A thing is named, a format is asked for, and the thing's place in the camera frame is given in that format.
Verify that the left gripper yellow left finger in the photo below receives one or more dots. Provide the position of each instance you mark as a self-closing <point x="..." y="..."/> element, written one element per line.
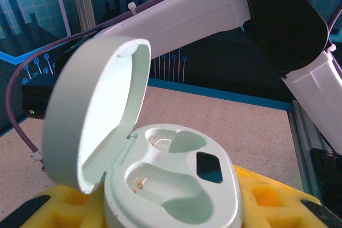
<point x="53" y="212"/>

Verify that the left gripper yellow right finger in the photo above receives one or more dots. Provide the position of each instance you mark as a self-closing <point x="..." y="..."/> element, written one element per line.
<point x="280" y="206"/>

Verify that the pale mint earbud charging case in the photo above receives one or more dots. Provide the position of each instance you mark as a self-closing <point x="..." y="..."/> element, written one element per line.
<point x="88" y="110"/>

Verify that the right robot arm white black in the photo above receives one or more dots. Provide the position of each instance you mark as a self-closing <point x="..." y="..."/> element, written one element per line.
<point x="187" y="17"/>

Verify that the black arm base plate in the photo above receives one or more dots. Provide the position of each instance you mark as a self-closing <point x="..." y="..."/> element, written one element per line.
<point x="328" y="180"/>

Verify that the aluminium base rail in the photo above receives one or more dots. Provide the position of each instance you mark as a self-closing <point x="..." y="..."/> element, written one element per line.
<point x="302" y="142"/>

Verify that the aluminium frame post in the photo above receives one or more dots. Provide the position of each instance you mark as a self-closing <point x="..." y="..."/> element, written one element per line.
<point x="82" y="3"/>

